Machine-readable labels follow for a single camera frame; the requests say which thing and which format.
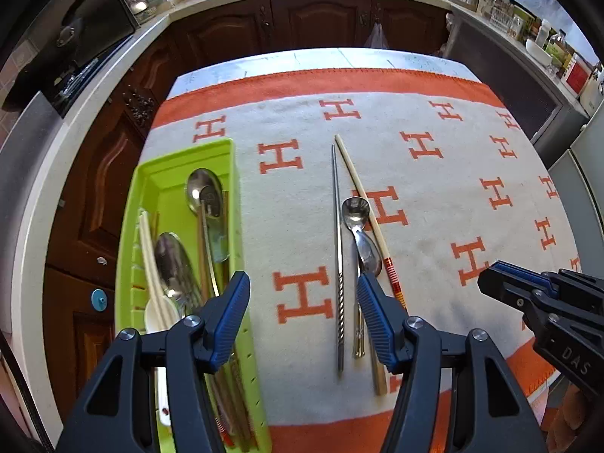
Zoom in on row of bottles and jars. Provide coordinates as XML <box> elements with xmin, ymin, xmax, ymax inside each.
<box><xmin>481</xmin><ymin>0</ymin><xmax>604</xmax><ymax>95</ymax></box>

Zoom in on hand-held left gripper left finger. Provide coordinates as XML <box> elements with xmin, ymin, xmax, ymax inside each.
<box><xmin>57</xmin><ymin>270</ymin><xmax>252</xmax><ymax>453</ymax></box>

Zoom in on white bowl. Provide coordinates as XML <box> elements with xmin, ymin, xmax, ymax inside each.
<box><xmin>525</xmin><ymin>38</ymin><xmax>553</xmax><ymax>67</ymax></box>

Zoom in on metal spoon with brown handle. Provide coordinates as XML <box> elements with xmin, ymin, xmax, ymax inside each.
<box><xmin>355</xmin><ymin>232</ymin><xmax>390</xmax><ymax>396</ymax></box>

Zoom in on small metal spoon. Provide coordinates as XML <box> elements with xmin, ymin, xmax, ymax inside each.
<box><xmin>341</xmin><ymin>197</ymin><xmax>374</xmax><ymax>359</ymax></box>

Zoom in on grey metal cabinet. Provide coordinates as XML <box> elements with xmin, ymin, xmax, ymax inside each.
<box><xmin>444</xmin><ymin>9</ymin><xmax>590</xmax><ymax>147</ymax></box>

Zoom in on white kitchen countertop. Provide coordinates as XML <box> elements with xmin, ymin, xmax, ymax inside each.
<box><xmin>0</xmin><ymin>0</ymin><xmax>454</xmax><ymax>435</ymax></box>

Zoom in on red label container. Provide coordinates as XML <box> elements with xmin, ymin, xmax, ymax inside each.
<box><xmin>564</xmin><ymin>54</ymin><xmax>593</xmax><ymax>92</ymax></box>

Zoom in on glass jar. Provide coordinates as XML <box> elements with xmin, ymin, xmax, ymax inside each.
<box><xmin>125</xmin><ymin>0</ymin><xmax>156</xmax><ymax>22</ymax></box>

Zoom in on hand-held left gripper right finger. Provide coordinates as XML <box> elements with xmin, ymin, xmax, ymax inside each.
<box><xmin>356</xmin><ymin>273</ymin><xmax>550</xmax><ymax>453</ymax></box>

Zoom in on twisted metal chopstick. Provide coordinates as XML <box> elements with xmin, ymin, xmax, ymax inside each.
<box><xmin>330</xmin><ymin>144</ymin><xmax>345</xmax><ymax>378</ymax></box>

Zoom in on black oven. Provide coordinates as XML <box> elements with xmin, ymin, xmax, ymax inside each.
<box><xmin>0</xmin><ymin>0</ymin><xmax>140</xmax><ymax>119</ymax></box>

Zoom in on hanging plastic bag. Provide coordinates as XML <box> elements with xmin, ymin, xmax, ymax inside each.
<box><xmin>364</xmin><ymin>21</ymin><xmax>392</xmax><ymax>49</ymax></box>

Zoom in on person's right hand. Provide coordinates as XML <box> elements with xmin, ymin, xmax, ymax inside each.
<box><xmin>542</xmin><ymin>373</ymin><xmax>598</xmax><ymax>453</ymax></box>

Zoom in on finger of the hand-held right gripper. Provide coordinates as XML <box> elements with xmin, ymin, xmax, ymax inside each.
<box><xmin>478</xmin><ymin>268</ymin><xmax>536</xmax><ymax>313</ymax></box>
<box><xmin>488</xmin><ymin>260</ymin><xmax>560</xmax><ymax>294</ymax></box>

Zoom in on white ceramic soup spoon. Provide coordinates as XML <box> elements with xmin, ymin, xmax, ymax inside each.
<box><xmin>144</xmin><ymin>293</ymin><xmax>184</xmax><ymax>428</ymax></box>

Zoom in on large all-metal spoon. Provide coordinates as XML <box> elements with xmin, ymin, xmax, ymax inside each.
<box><xmin>185</xmin><ymin>168</ymin><xmax>234</xmax><ymax>293</ymax></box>

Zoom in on white countertop appliance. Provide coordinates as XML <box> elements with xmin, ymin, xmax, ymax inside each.
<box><xmin>578</xmin><ymin>63</ymin><xmax>604</xmax><ymax>114</ymax></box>

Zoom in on brown wooden kitchen cabinets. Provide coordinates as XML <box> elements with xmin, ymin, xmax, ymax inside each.
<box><xmin>45</xmin><ymin>0</ymin><xmax>454</xmax><ymax>416</ymax></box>

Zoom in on grey refrigerator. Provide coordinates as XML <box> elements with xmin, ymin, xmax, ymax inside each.
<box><xmin>547</xmin><ymin>104</ymin><xmax>604</xmax><ymax>265</ymax></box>

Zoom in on orange and cream printed blanket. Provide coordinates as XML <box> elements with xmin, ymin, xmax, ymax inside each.
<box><xmin>139</xmin><ymin>68</ymin><xmax>583</xmax><ymax>453</ymax></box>

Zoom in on green plastic utensil tray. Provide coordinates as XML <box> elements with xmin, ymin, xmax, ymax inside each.
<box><xmin>114</xmin><ymin>138</ymin><xmax>273</xmax><ymax>453</ymax></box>

